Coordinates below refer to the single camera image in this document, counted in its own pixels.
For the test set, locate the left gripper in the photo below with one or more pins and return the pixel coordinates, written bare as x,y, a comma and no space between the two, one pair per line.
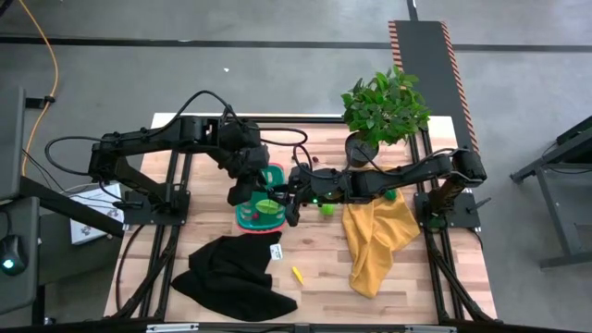
250,162

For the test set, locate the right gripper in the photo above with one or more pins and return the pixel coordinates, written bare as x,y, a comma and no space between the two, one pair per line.
324,187

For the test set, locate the light green toy vegetable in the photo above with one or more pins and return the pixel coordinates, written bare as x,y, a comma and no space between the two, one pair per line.
269,206

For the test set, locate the teal basket with pink rim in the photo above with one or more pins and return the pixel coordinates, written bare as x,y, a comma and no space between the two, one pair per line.
268,223

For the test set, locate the green toy cabbage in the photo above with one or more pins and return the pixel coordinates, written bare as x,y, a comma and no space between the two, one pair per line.
327,210

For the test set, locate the yellow toy banana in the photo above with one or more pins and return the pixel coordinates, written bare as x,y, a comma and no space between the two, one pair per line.
297,275

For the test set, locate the dark green toy pepper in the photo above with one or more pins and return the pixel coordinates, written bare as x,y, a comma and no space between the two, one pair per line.
390,195

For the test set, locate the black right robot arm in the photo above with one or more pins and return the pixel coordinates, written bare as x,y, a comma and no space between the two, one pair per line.
407,178

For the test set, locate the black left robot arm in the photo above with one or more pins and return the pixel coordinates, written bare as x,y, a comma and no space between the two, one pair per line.
139,139

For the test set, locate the white cloth tag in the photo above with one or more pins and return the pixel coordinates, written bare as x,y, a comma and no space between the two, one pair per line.
276,252

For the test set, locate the mustard yellow cloth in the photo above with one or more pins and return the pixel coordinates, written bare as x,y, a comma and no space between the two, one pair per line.
370,240

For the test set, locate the black cloth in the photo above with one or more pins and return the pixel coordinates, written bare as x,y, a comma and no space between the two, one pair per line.
222,282

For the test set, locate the leafy tree in black pot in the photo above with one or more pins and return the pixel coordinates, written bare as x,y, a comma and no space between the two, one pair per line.
384,111

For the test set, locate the white booklet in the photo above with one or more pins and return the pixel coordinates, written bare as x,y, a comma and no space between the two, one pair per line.
88,231

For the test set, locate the black diagonal beam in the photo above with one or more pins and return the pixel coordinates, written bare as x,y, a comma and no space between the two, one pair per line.
60,205

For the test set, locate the black mat with striped edges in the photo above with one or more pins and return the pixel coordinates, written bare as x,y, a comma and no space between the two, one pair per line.
430,83

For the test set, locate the grey monitor panel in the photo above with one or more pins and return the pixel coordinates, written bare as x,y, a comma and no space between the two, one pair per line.
11,139

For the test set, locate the black computer mouse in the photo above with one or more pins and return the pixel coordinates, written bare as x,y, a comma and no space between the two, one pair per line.
13,256

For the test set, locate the grey desk panel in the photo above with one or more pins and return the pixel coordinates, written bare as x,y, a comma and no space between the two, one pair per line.
28,296

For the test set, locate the grey side table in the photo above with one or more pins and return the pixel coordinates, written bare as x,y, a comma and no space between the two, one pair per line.
578,139

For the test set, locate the silver frame bracket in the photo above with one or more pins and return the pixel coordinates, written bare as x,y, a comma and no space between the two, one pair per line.
171,328
430,329

